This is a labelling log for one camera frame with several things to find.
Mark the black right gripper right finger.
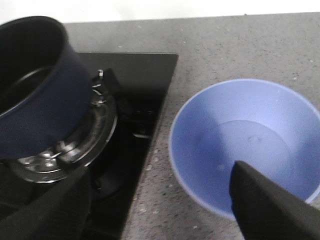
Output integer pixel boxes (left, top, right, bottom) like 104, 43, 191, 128
229, 161, 320, 240

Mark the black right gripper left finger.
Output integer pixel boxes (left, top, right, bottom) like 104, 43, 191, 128
0, 166, 91, 240

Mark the light blue bowl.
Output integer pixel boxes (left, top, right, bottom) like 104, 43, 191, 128
168, 79, 320, 220

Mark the black pot support grate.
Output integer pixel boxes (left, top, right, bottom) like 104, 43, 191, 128
7, 68, 122, 184

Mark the dark blue cooking pot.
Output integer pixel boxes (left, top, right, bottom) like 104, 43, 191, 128
0, 16, 93, 159

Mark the black glass gas stove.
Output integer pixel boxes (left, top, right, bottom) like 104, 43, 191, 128
0, 53, 178, 240

